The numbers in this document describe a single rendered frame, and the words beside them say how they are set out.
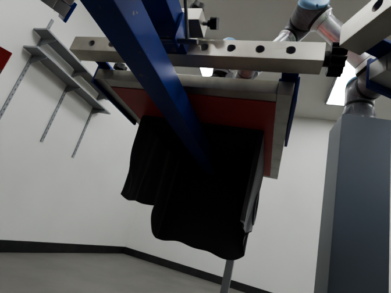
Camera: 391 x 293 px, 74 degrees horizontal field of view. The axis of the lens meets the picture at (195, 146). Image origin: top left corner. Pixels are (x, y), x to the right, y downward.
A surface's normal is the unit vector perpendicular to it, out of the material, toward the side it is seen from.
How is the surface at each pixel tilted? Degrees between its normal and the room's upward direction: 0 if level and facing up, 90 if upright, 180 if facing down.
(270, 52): 90
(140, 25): 90
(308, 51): 90
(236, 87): 90
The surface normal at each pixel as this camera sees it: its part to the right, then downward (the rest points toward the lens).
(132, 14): 0.94, 0.15
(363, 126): -0.17, -0.37
